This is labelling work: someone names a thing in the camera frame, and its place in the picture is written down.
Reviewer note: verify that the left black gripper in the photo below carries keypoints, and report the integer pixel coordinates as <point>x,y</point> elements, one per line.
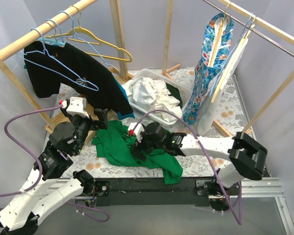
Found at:
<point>97,118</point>

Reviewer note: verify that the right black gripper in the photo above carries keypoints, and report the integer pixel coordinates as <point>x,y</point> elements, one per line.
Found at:
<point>139,147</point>

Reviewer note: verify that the teal t shirt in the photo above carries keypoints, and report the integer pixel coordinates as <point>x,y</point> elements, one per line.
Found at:
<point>46,81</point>

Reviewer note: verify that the bright green t shirt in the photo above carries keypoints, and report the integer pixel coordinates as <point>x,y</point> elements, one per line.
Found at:
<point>114,144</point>

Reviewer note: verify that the white t shirt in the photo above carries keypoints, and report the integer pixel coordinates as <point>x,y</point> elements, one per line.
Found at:
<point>150,94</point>

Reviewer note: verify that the black t shirt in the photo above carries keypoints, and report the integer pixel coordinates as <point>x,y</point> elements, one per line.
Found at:
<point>37,53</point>

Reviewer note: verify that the teal plastic hanger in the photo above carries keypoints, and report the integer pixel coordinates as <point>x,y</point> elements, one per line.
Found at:
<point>51,42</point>

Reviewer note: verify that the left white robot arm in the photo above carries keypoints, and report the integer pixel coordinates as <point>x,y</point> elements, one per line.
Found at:
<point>30,206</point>

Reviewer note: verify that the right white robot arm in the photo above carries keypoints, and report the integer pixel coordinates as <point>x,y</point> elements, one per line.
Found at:
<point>246,155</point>

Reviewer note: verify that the cream wooden hanger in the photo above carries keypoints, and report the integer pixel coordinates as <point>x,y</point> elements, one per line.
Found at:
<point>220,82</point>

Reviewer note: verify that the white plastic laundry basket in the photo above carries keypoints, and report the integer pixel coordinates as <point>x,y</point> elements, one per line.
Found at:
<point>184,91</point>

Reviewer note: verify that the wooden clothes rack left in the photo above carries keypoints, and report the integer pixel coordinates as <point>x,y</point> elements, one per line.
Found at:
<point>45,28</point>

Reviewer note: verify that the wooden clothes rack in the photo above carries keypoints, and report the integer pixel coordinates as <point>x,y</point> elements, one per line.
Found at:
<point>45,28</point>
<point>262,68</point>

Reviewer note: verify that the blue floral garment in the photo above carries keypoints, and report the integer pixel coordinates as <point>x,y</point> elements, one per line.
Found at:
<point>203,72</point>

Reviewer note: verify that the metal hanging rod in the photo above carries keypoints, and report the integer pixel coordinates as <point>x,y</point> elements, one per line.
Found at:
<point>258,21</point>

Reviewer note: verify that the wooden clothes rack right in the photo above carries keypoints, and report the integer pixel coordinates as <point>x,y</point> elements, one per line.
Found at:
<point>262,68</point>

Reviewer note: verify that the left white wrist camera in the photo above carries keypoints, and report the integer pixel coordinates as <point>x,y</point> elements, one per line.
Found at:
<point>74,106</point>

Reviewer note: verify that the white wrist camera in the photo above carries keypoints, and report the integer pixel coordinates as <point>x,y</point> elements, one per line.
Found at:
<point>135,129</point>
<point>74,106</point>

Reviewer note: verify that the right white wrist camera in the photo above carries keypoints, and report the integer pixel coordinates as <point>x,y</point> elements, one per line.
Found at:
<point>135,129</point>

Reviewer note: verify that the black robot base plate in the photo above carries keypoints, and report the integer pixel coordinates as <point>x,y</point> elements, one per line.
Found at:
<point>152,191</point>

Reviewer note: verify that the blue wire hanger right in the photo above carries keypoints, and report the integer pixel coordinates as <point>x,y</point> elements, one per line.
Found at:
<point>244,28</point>

